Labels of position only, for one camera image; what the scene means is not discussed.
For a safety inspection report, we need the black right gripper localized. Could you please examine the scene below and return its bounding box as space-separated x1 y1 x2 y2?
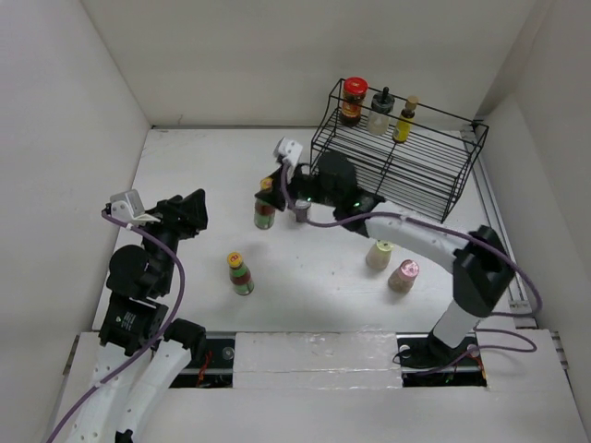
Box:
256 161 341 210

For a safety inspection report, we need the yellow-lid spice jar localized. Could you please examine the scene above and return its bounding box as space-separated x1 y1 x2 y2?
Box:
366 240 394 270

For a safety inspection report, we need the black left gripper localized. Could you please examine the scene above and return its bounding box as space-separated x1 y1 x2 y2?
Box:
137 187 207 293

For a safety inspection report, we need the black wire rack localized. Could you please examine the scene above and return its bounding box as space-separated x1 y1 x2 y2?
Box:
309 78 489 222

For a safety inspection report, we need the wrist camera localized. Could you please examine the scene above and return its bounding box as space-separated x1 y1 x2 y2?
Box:
106 189 160 226
273 137 304 182

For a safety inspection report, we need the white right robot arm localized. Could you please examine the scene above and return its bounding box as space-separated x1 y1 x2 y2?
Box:
257 139 518 372

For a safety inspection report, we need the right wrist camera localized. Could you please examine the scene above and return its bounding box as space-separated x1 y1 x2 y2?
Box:
273 137 304 182

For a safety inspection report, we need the pink-lid spice jar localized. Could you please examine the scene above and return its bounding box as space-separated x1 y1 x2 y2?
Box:
388 259 420 293

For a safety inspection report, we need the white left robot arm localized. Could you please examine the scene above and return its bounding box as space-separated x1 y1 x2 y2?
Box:
46 189 208 442

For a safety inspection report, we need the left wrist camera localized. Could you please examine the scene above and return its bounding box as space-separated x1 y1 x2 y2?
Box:
106 189 160 226

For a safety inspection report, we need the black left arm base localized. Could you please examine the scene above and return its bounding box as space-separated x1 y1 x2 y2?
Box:
170 335 235 389

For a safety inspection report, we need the small yellow-label brown bottle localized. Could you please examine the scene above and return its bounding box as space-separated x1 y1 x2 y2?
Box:
392 95 419 143

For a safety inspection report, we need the yellow-cap green-label sauce bottle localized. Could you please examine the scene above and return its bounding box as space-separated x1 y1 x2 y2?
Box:
254 177 275 230

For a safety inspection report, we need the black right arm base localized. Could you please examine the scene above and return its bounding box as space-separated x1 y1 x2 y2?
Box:
392 333 488 388

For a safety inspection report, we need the black-lid spice shaker jar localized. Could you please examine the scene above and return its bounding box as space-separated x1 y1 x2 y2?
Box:
367 87 395 136

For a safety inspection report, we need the red-lid chili sauce jar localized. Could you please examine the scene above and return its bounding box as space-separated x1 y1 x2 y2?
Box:
340 77 368 127

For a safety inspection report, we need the white-lid dark sauce jar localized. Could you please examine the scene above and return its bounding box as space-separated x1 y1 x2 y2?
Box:
294 200 311 223

